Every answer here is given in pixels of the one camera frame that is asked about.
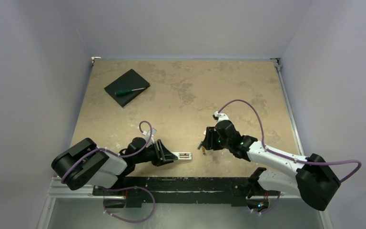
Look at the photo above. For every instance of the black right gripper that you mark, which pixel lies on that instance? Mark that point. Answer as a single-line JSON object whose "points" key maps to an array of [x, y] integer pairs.
{"points": [[209, 139]]}

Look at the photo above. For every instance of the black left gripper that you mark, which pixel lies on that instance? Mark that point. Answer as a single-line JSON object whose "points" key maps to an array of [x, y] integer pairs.
{"points": [[162, 156]]}

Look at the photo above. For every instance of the white remote control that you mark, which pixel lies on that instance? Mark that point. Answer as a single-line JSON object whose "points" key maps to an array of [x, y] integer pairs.
{"points": [[183, 155]]}

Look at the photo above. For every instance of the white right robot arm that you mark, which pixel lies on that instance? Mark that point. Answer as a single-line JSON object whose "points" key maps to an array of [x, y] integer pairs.
{"points": [[306, 177]]}

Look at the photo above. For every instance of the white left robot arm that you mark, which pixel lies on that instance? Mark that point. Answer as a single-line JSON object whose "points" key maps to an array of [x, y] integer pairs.
{"points": [[86, 164]]}

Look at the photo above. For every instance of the green black battery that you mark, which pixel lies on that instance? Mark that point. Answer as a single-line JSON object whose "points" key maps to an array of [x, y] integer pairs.
{"points": [[200, 145]]}

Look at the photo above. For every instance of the black foam block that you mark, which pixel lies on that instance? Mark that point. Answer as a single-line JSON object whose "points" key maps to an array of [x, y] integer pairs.
{"points": [[129, 80]]}

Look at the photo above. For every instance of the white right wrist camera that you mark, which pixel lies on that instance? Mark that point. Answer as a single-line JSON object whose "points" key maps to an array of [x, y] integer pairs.
{"points": [[217, 116]]}

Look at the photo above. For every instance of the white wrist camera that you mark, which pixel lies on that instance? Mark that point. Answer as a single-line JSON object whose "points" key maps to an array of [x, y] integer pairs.
{"points": [[217, 116], [147, 133]]}

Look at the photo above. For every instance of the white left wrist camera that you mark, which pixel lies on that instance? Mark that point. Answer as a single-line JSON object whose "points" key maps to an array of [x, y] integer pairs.
{"points": [[147, 133]]}

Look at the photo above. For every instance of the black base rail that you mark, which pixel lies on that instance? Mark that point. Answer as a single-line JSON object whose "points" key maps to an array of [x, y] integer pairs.
{"points": [[233, 191]]}

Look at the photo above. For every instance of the green handled screwdriver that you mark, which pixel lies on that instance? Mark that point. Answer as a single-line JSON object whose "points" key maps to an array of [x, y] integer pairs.
{"points": [[127, 91]]}

